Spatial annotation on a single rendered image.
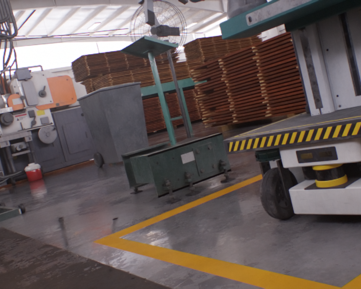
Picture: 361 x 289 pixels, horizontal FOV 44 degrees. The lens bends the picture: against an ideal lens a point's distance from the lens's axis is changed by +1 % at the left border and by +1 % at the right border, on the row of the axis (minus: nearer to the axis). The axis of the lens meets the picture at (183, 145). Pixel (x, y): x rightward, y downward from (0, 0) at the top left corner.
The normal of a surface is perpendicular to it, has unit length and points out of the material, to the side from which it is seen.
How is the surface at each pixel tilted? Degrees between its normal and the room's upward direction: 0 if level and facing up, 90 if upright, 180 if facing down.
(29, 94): 90
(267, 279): 0
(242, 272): 0
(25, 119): 90
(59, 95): 90
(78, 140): 90
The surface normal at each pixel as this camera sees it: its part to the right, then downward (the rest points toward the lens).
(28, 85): 0.56, -0.07
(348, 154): -0.71, 0.23
